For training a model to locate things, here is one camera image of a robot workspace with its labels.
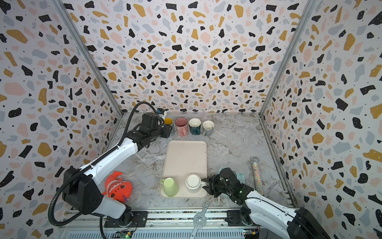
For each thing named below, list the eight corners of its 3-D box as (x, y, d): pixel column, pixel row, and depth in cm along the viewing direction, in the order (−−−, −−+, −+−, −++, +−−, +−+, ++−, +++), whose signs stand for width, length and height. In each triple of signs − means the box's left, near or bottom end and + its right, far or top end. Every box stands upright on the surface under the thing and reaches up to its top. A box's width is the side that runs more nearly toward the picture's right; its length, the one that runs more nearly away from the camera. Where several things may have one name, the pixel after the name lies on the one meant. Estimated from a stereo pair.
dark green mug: (189, 138, 108) (188, 128, 100) (189, 127, 115) (189, 117, 106) (200, 138, 108) (201, 128, 100) (200, 127, 115) (201, 117, 106)
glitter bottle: (255, 194, 84) (257, 191, 81) (250, 159, 98) (252, 156, 95) (262, 195, 84) (265, 192, 81) (256, 160, 98) (258, 156, 95)
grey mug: (202, 140, 108) (203, 131, 100) (202, 129, 115) (202, 120, 107) (213, 140, 108) (215, 131, 100) (213, 129, 115) (214, 120, 107)
